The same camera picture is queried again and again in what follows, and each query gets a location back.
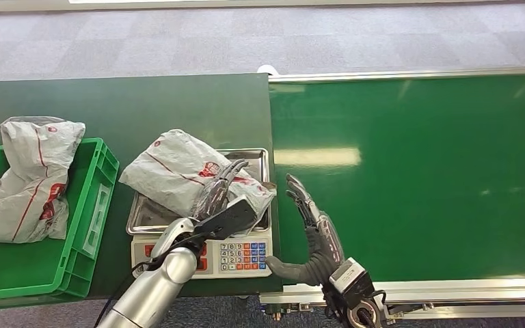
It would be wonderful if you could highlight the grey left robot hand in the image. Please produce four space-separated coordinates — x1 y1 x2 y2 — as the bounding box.
191 158 258 242

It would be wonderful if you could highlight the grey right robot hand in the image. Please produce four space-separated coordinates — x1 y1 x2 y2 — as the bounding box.
265 174 346 287

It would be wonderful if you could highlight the grey courier bag with label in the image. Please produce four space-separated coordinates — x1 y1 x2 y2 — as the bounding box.
118 128 278 236

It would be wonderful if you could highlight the green plastic basket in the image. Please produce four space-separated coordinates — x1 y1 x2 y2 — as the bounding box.
0 137 120 303

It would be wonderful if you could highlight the electronic scale with steel tray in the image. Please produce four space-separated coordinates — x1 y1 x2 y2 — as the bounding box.
126 148 275 280

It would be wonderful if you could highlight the metal bolt fitting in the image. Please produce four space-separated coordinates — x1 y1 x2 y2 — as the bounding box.
262 303 315 323

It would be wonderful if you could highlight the grey courier bag red stripe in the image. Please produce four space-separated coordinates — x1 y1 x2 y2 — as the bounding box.
0 116 87 245

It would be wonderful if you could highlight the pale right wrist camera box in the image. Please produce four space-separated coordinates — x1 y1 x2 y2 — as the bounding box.
329 258 376 302

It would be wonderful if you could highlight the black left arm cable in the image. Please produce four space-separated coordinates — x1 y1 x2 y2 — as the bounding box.
92 244 192 328

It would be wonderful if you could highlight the green conveyor belt aluminium frame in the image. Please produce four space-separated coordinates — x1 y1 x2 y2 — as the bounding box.
260 66 525 318

